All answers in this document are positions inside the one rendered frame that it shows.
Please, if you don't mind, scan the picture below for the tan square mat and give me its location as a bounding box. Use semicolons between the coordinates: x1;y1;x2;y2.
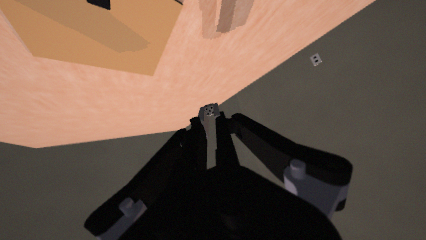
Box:
0;0;183;76

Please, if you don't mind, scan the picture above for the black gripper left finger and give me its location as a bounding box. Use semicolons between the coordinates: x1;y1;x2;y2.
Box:
84;106;209;240

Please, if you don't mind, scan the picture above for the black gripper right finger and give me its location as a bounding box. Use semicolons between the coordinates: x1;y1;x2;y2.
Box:
213;103;353;230

